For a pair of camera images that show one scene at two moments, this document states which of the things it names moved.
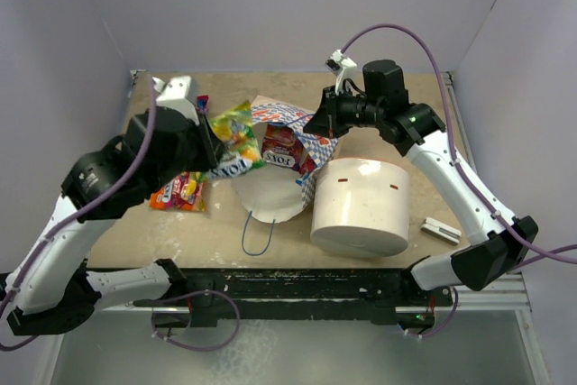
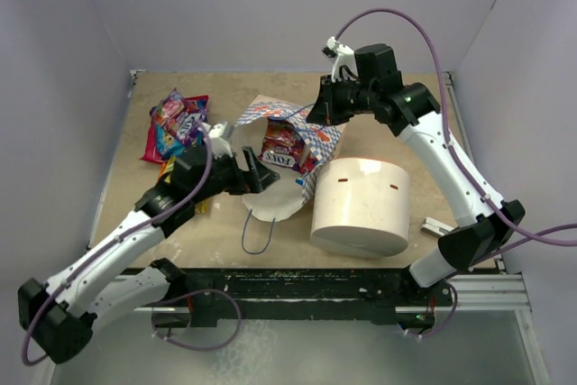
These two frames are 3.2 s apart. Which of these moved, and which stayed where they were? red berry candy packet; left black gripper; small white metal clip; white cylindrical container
Moved: left black gripper
Stayed: white cylindrical container; red berry candy packet; small white metal clip
